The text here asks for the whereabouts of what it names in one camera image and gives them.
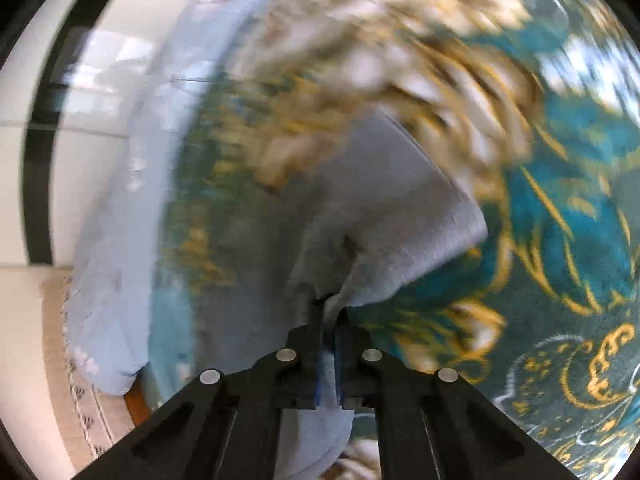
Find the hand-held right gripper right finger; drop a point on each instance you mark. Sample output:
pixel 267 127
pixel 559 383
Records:
pixel 341 355

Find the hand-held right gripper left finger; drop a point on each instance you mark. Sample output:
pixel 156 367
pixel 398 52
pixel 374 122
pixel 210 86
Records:
pixel 312 345

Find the grey knit garment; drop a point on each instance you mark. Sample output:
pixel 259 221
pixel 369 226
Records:
pixel 390 210

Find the light blue floral quilt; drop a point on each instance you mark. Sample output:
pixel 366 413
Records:
pixel 115 260

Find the teal floral blanket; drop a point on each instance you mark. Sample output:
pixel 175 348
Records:
pixel 550 240

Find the beige patterned rug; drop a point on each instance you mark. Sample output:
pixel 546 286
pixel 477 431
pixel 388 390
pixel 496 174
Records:
pixel 75 385

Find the wooden bed frame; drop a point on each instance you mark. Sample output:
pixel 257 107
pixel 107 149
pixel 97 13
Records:
pixel 138 404

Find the black window frame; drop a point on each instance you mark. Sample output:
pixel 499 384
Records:
pixel 37 185

